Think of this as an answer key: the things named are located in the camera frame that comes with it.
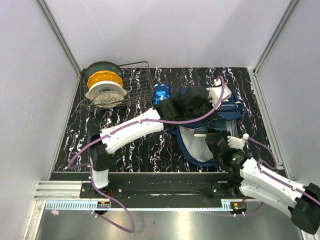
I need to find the dark green plate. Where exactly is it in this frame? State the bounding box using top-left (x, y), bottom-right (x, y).
top-left (85, 61), bottom-right (123, 79)

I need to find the black wire dish rack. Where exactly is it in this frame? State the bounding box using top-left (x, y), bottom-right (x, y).
top-left (80, 61), bottom-right (154, 111)

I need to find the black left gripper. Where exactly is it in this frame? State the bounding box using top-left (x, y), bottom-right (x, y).
top-left (185, 95), bottom-right (222, 127)

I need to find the aluminium frame rail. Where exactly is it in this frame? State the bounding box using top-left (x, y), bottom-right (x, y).
top-left (34, 181), bottom-right (307, 202)

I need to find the orange plate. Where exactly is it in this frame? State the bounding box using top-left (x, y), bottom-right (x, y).
top-left (87, 70), bottom-right (124, 89)

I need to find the blue pencil case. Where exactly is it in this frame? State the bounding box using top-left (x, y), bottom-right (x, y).
top-left (153, 83), bottom-right (171, 105)

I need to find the grey slotted cable duct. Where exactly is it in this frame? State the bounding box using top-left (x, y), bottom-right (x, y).
top-left (45, 200), bottom-right (233, 212)

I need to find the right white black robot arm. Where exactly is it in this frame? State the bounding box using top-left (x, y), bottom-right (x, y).
top-left (205, 133), bottom-right (320, 235)

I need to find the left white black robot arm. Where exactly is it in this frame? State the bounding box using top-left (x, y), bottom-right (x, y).
top-left (89, 85), bottom-right (232, 198)

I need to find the navy blue student backpack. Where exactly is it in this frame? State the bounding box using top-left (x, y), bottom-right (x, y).
top-left (168, 86), bottom-right (243, 167)

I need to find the aluminium corner post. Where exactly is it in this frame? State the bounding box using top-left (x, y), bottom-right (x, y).
top-left (37, 0), bottom-right (82, 73)
top-left (253, 0), bottom-right (301, 75)

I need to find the white plate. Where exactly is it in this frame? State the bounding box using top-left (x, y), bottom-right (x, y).
top-left (85, 81), bottom-right (128, 100)

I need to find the right aluminium corner post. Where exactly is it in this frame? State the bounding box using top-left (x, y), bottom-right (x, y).
top-left (253, 0), bottom-right (301, 75)

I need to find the left aluminium corner post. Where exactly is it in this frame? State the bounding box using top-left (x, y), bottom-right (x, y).
top-left (37, 0), bottom-right (82, 73)

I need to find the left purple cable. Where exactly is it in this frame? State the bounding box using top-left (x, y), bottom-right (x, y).
top-left (67, 75), bottom-right (225, 234)

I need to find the grey speckled plate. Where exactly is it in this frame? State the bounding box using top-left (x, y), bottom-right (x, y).
top-left (93, 90), bottom-right (125, 108)

